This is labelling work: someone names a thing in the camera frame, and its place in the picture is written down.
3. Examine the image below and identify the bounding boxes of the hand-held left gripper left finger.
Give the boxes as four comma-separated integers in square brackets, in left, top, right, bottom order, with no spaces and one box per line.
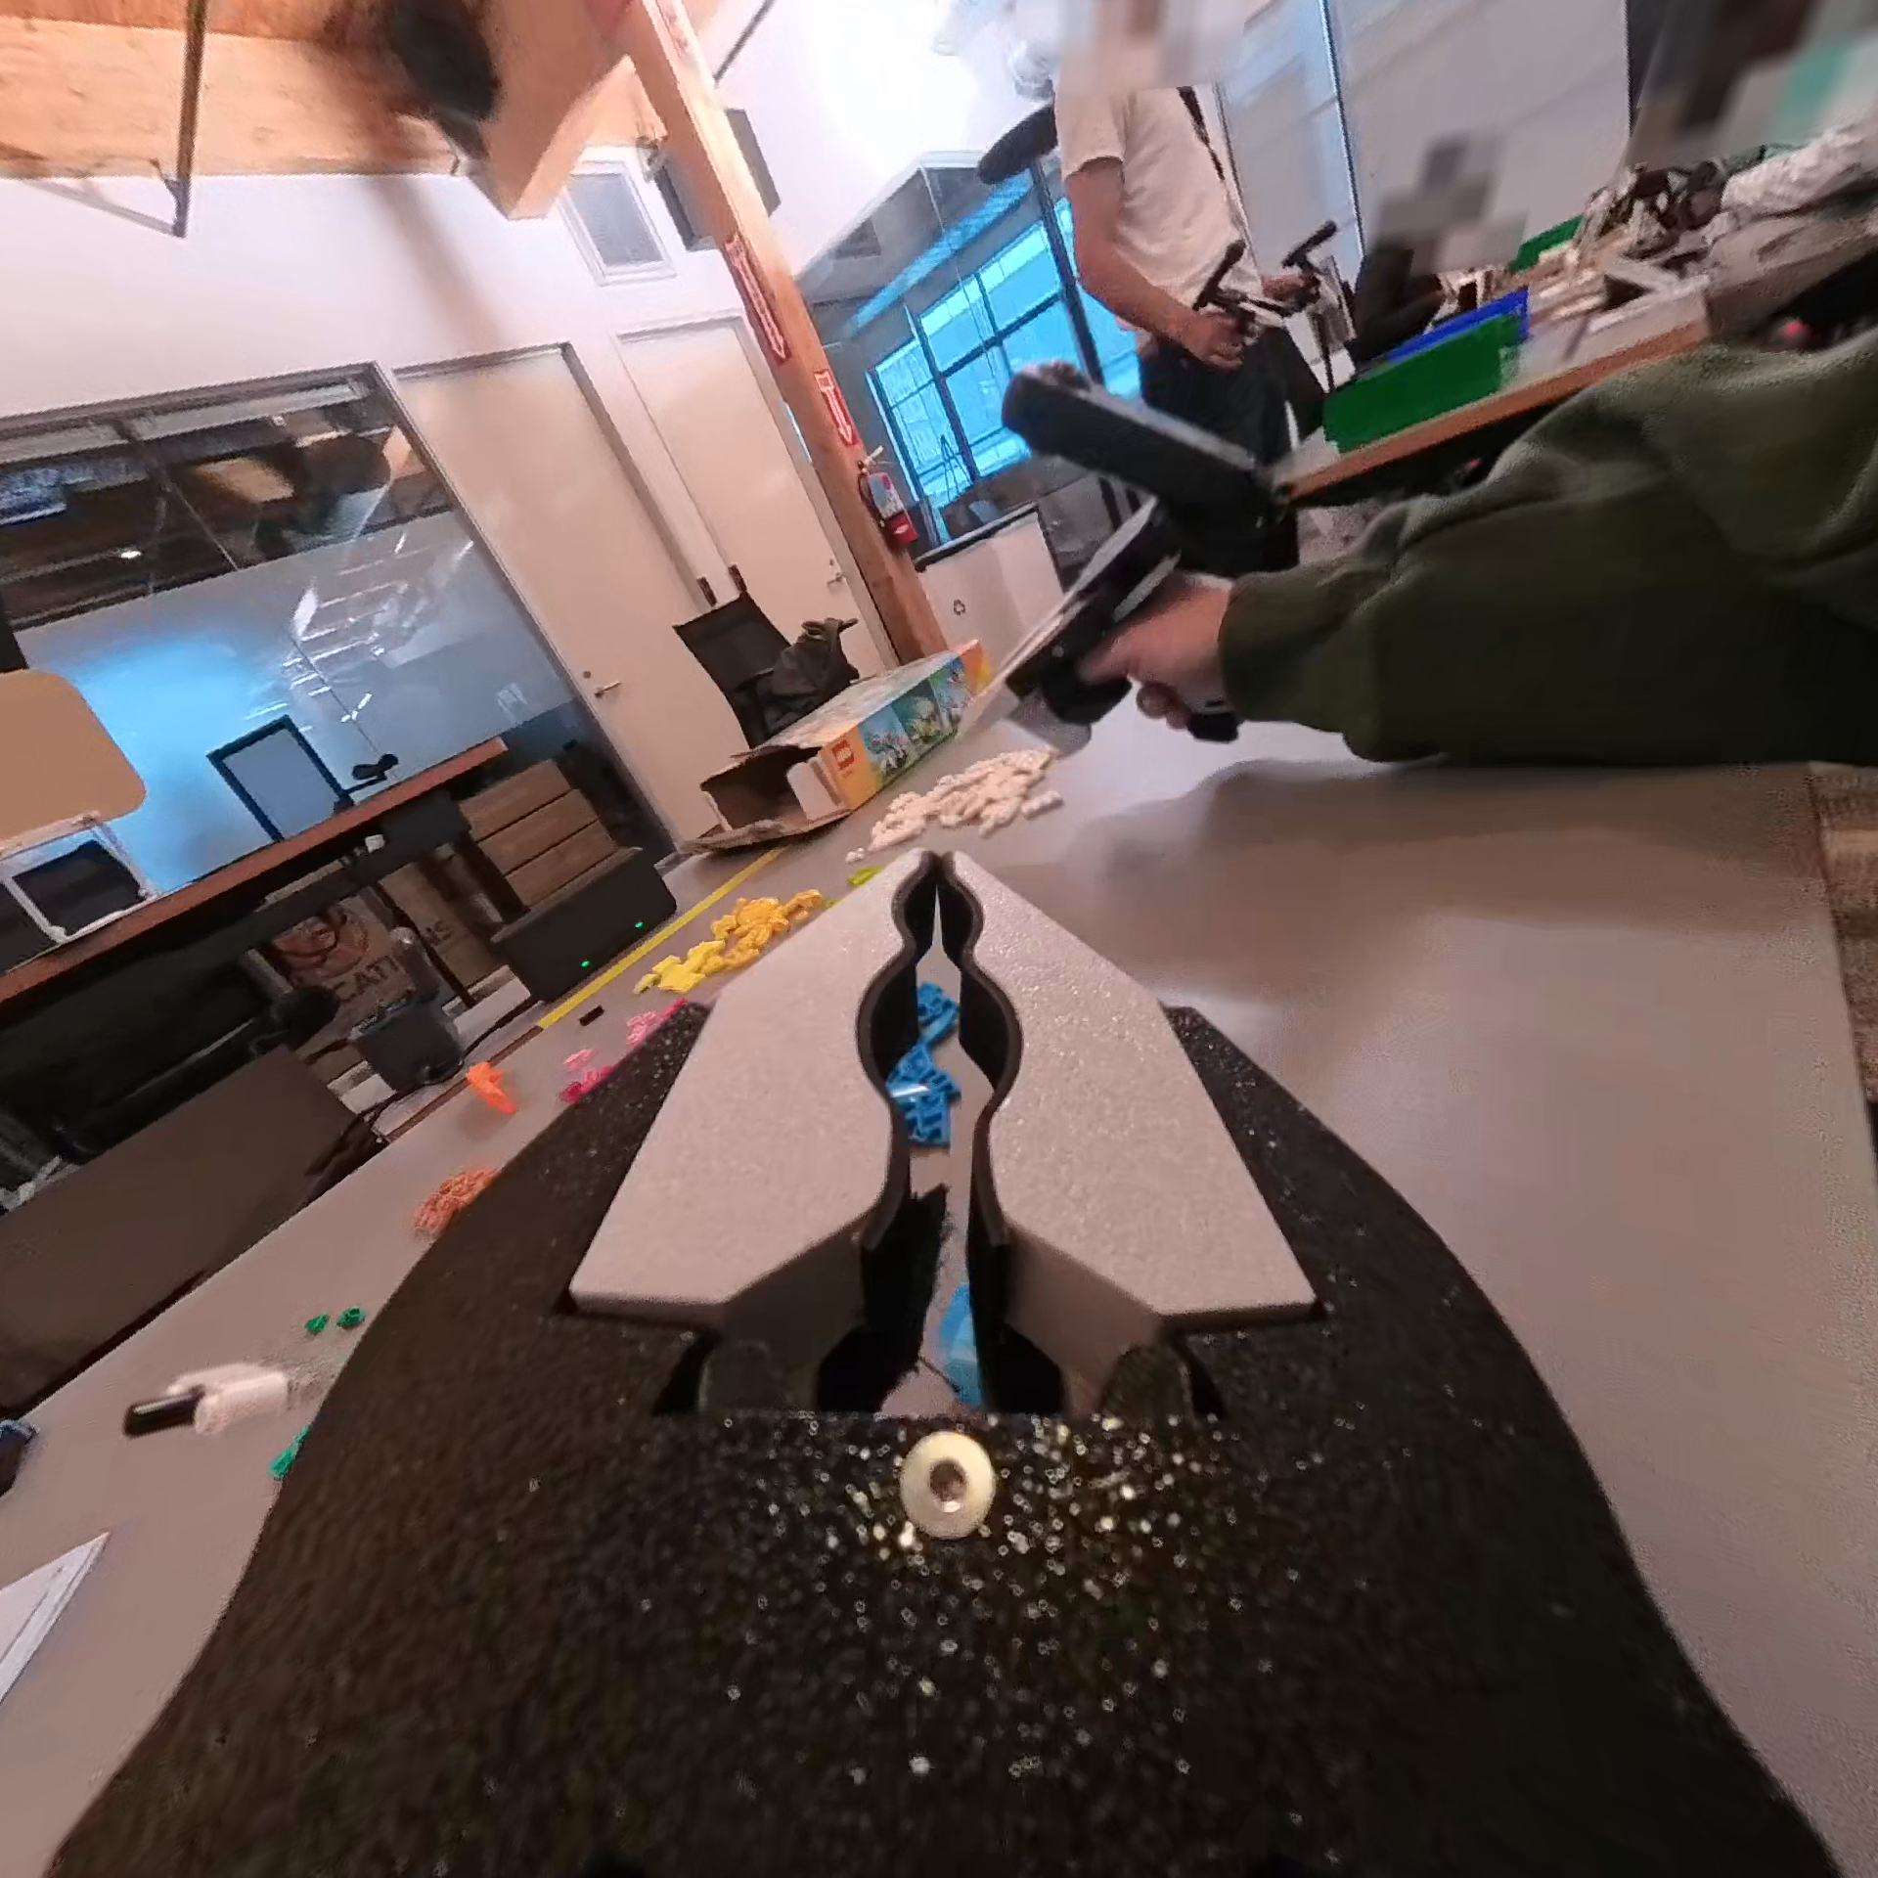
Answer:
[570,847,942,1375]

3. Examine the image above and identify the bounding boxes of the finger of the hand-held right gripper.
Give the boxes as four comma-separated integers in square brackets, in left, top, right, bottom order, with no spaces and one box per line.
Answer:
[996,578,1117,757]

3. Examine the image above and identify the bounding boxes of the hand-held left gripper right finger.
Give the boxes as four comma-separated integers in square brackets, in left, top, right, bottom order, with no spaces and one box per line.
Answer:
[938,852,1316,1375]

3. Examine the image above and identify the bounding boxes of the pile of white lego pieces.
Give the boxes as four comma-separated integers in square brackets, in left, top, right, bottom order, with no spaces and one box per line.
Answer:
[864,749,1064,856]

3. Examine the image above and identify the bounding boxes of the pile of blue lego pieces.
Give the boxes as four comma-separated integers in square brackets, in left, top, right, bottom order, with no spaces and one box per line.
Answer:
[875,978,988,1409]

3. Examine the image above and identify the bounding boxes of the person's right forearm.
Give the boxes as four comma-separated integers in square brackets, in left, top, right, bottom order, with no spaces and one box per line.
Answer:
[1219,328,1878,766]

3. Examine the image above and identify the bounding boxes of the pile of pink lego pieces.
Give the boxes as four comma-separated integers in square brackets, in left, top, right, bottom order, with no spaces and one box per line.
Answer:
[557,996,690,1104]

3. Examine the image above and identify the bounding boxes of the colourful cardboard lego box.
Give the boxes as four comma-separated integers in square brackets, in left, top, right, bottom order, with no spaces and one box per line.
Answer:
[695,642,995,856]

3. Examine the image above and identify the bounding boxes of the pile of yellow lego pieces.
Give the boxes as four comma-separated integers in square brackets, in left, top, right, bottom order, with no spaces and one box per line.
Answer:
[632,886,830,999]

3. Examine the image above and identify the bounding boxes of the stack of green lego baseplates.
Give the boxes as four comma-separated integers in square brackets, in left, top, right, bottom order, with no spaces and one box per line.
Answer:
[1324,285,1530,452]

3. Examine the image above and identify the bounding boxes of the person's right hand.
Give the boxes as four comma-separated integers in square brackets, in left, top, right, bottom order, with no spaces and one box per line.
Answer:
[1099,576,1241,730]

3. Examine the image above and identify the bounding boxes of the white recycling bin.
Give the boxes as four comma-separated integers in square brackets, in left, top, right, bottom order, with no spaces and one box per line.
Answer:
[909,502,1069,672]

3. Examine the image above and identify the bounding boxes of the black box with green light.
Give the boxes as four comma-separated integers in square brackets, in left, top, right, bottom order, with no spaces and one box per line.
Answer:
[490,847,682,1002]

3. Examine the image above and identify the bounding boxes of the wooden table with clutter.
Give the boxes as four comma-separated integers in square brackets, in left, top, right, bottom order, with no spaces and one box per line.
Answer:
[1274,124,1878,502]

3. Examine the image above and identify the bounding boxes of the black office chair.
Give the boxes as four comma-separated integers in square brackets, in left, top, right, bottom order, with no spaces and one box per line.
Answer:
[672,582,864,750]

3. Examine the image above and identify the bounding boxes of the small black bin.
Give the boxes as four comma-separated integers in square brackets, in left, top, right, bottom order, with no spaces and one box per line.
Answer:
[349,994,472,1097]

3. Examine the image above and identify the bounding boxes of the stack of brown crates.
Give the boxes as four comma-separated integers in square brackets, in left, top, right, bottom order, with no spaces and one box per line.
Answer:
[451,760,621,914]

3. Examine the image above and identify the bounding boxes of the black and white marker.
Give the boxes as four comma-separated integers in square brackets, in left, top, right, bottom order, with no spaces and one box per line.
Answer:
[123,1362,290,1438]

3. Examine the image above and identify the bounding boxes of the long wooden desk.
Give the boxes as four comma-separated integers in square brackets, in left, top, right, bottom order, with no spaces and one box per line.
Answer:
[0,734,510,1015]

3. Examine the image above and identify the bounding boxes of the dark brown chair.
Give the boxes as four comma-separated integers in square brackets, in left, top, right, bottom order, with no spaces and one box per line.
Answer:
[0,1045,387,1413]

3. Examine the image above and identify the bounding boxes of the white appliance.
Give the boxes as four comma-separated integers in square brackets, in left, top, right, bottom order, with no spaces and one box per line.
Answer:
[0,825,158,949]

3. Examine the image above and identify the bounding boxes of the white paper sheet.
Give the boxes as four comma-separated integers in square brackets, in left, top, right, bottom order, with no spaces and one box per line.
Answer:
[0,1530,114,1705]

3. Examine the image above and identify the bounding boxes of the wooden support post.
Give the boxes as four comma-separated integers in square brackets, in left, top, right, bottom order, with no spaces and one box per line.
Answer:
[617,0,949,665]

